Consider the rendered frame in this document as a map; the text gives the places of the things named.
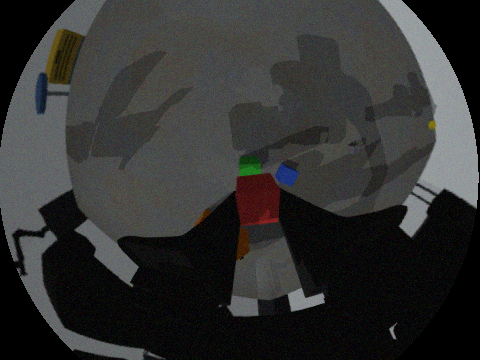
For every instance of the red block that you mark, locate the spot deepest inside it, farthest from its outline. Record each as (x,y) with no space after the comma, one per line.
(257,199)

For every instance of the small yellow block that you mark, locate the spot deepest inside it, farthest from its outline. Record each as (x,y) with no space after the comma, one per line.
(432,125)

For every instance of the blue block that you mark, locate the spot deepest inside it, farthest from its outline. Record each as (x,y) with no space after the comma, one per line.
(286,175)

